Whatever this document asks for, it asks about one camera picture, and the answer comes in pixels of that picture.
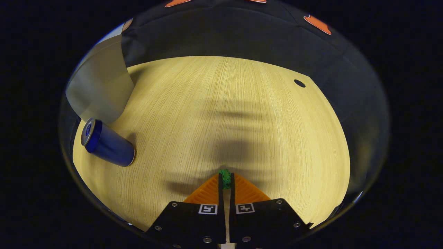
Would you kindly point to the black backdrop cloth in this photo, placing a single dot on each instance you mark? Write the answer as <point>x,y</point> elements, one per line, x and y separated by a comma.
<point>242,34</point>

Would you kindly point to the green paper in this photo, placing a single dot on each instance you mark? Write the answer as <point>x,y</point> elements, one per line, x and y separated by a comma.
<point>225,178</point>

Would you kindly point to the blue pop can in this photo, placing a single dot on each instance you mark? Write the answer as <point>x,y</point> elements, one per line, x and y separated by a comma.
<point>110,145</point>

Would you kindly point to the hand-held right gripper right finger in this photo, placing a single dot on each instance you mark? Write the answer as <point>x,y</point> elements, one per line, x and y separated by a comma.
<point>263,224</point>

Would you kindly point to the white desktop garbage bin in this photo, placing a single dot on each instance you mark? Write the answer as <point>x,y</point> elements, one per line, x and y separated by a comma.
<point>100,83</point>

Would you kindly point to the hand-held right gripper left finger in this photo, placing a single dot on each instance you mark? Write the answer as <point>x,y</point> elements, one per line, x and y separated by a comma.
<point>193,224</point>

